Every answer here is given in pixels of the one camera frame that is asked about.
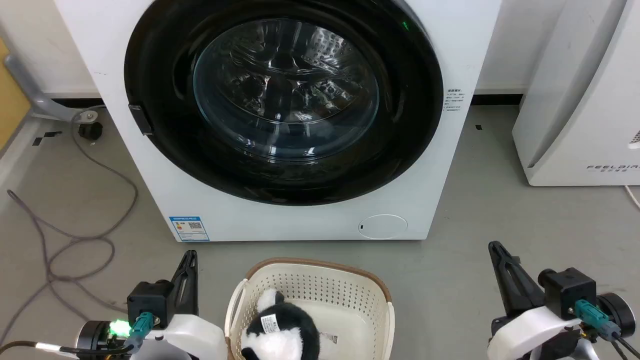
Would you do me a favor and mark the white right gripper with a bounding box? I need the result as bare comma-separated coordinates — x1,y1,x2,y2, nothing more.
487,241,585,360

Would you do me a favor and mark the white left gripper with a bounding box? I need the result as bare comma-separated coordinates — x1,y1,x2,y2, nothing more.
134,250,228,360

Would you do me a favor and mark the white front-load washing machine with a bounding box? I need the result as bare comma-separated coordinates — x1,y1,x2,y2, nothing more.
54,0,503,243

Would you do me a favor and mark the black round washer door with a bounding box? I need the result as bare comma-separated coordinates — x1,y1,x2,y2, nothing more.
123,0,445,206

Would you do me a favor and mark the black and white panda plush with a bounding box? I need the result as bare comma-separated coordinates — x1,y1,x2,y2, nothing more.
241,288,337,360

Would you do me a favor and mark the cream laundry basket brown rim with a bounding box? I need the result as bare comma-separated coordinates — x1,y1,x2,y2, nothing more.
224,257,396,360

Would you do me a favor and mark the oval drain filter cover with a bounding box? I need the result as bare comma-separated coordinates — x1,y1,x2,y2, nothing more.
358,214,409,240

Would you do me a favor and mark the black round furniture foot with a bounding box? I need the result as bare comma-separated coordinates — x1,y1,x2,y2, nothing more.
78,121,104,141

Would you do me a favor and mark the white air purifier appliance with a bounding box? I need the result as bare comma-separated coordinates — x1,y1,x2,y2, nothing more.
511,0,640,187

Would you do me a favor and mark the grey metal furniture leg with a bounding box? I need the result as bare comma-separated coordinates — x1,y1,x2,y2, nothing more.
4,54,100,124

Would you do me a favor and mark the yellow wooden panel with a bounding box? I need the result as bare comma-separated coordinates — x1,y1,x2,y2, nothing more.
0,37,32,152

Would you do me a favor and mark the left black cable green plug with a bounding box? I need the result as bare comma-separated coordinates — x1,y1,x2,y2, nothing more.
0,311,155,359

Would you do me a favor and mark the black cable green plug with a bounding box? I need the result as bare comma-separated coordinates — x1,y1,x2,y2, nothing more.
0,311,155,359
574,298,640,360

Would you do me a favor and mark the right black cable green plug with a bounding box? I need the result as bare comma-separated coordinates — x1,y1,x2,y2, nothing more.
574,298,640,360

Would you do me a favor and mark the grey power cable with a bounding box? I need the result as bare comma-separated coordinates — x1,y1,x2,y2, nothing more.
0,105,139,346

